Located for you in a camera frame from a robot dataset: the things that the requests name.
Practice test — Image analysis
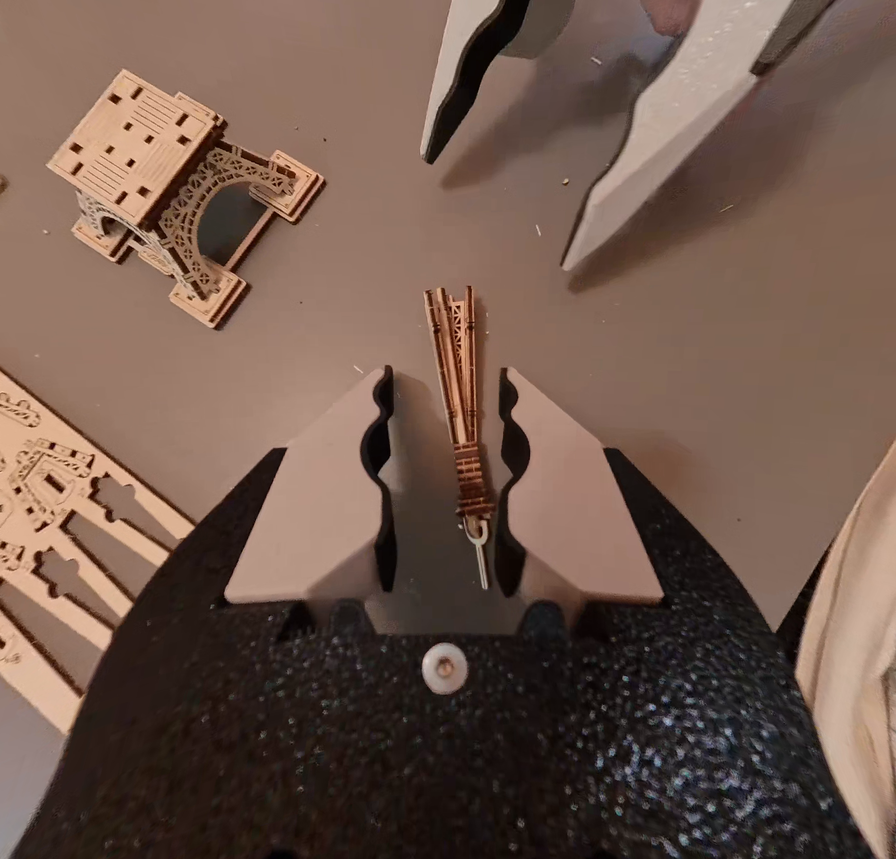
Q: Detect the grey desk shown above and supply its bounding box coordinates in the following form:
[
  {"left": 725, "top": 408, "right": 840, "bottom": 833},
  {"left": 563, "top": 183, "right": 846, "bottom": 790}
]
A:
[{"left": 0, "top": 0, "right": 896, "bottom": 859}]

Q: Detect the small wooden laser-cut sheet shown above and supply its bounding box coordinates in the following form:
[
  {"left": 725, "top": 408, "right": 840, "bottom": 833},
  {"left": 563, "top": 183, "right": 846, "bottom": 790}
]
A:
[{"left": 45, "top": 68, "right": 326, "bottom": 331}]

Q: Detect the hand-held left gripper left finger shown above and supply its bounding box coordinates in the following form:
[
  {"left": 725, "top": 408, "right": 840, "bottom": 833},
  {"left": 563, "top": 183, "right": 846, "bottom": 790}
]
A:
[{"left": 224, "top": 365, "right": 399, "bottom": 625}]

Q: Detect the wooden tower spire piece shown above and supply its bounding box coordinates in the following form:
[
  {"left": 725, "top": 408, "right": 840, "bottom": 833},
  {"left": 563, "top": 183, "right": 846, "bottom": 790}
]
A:
[{"left": 423, "top": 285, "right": 499, "bottom": 520}]

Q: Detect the small metal pin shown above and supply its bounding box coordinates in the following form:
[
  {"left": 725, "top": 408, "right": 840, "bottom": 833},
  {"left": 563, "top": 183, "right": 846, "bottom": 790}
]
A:
[{"left": 458, "top": 516, "right": 492, "bottom": 591}]

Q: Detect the person's beige clothing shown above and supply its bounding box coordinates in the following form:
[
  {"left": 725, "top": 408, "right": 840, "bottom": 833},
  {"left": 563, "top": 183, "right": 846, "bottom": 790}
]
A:
[{"left": 794, "top": 439, "right": 896, "bottom": 859}]

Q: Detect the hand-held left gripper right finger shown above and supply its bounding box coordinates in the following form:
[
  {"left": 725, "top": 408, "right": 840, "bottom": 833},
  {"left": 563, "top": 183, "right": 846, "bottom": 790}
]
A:
[{"left": 496, "top": 366, "right": 666, "bottom": 625}]

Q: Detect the wooden puzzle cutout sheet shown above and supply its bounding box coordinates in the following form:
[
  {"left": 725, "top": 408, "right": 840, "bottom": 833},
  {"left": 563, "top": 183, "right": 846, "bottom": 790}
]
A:
[{"left": 0, "top": 369, "right": 197, "bottom": 737}]

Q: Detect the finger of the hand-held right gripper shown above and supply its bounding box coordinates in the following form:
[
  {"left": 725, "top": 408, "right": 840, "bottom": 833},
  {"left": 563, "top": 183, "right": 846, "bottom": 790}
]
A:
[
  {"left": 560, "top": 0, "right": 883, "bottom": 272},
  {"left": 420, "top": 0, "right": 554, "bottom": 167}
]

